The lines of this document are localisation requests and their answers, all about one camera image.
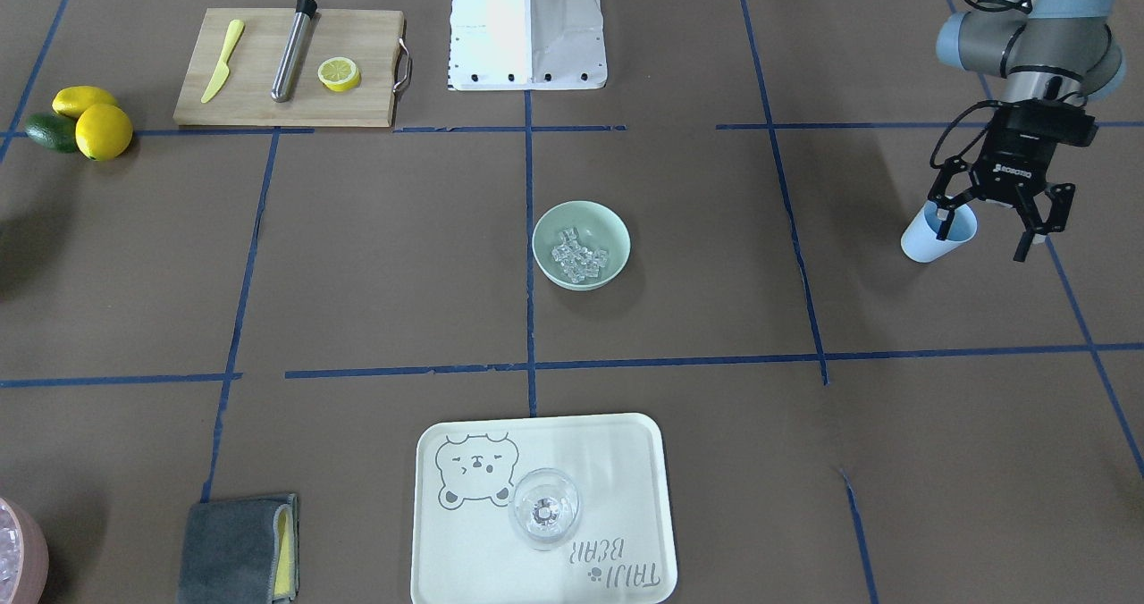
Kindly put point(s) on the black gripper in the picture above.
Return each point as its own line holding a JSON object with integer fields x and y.
{"x": 1010, "y": 172}

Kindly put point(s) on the light blue cup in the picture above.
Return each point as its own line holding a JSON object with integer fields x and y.
{"x": 920, "y": 240}

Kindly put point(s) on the green bowl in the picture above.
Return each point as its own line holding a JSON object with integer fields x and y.
{"x": 597, "y": 225}

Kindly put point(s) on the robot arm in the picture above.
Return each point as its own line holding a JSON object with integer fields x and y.
{"x": 1056, "y": 57}

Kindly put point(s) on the ice cubes in green bowl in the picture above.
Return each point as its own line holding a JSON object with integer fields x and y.
{"x": 579, "y": 263}

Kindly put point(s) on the pink bowl of ice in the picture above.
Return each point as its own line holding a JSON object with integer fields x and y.
{"x": 24, "y": 555}

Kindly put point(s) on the cream bear tray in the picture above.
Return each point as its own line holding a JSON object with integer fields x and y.
{"x": 465, "y": 549}

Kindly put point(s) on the clear wine glass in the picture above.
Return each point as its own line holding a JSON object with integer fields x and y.
{"x": 545, "y": 508}

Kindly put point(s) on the lemon half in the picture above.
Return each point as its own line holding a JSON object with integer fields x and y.
{"x": 339, "y": 74}

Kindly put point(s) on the steel muddler black tip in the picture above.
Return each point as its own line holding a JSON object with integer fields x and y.
{"x": 286, "y": 76}

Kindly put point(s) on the yellow plastic knife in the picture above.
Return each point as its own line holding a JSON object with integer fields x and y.
{"x": 222, "y": 70}

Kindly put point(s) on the grey yellow folded cloth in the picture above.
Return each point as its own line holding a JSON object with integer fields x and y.
{"x": 241, "y": 551}

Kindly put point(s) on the yellow lemon lower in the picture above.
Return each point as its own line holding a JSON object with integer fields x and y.
{"x": 103, "y": 132}

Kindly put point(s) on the yellow lemon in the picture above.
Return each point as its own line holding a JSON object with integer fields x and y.
{"x": 73, "y": 101}
{"x": 103, "y": 132}

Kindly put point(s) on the yellow lemon upper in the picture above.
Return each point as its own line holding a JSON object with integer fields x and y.
{"x": 73, "y": 101}

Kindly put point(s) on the green lime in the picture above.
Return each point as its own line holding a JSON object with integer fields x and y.
{"x": 53, "y": 131}

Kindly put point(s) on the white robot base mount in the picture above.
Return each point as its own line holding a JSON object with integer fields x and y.
{"x": 526, "y": 45}

